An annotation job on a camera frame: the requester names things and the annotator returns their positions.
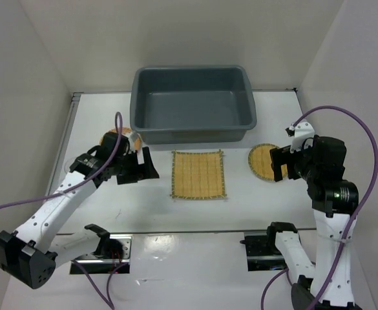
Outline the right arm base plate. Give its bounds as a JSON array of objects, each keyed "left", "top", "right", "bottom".
[{"left": 240, "top": 231, "right": 287, "bottom": 271}]

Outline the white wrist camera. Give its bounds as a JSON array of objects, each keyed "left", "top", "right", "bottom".
[
  {"left": 129, "top": 130, "right": 144, "bottom": 164},
  {"left": 286, "top": 119, "right": 315, "bottom": 154}
]

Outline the aluminium table edge rail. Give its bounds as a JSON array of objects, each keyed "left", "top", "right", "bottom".
[{"left": 45, "top": 92, "right": 82, "bottom": 196}]

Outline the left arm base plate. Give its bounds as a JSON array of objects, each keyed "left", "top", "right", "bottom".
[{"left": 76, "top": 234, "right": 132, "bottom": 274}]

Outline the square bamboo mat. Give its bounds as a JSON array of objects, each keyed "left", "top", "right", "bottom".
[{"left": 171, "top": 150, "right": 226, "bottom": 200}]

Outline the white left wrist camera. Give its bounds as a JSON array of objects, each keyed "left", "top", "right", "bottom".
[{"left": 129, "top": 130, "right": 144, "bottom": 164}]

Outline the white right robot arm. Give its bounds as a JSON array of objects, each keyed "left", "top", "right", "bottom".
[{"left": 265, "top": 136, "right": 359, "bottom": 309}]

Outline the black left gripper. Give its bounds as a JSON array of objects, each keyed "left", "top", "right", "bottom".
[{"left": 112, "top": 147, "right": 159, "bottom": 185}]

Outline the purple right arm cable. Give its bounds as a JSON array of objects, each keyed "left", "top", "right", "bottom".
[{"left": 261, "top": 105, "right": 378, "bottom": 310}]

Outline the green-rimmed round bamboo tray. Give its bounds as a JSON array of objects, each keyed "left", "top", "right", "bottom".
[{"left": 248, "top": 143, "right": 278, "bottom": 182}]

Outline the clear glass cup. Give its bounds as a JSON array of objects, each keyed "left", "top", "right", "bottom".
[{"left": 63, "top": 157, "right": 76, "bottom": 174}]

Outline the orange round woven tray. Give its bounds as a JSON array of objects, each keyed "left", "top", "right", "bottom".
[{"left": 100, "top": 127, "right": 142, "bottom": 156}]

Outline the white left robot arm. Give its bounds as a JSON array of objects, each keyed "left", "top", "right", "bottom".
[{"left": 0, "top": 132, "right": 160, "bottom": 289}]

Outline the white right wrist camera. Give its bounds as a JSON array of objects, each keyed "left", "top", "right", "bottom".
[{"left": 286, "top": 119, "right": 315, "bottom": 154}]

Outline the grey plastic bin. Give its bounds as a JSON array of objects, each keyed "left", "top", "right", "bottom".
[{"left": 129, "top": 65, "right": 257, "bottom": 145}]

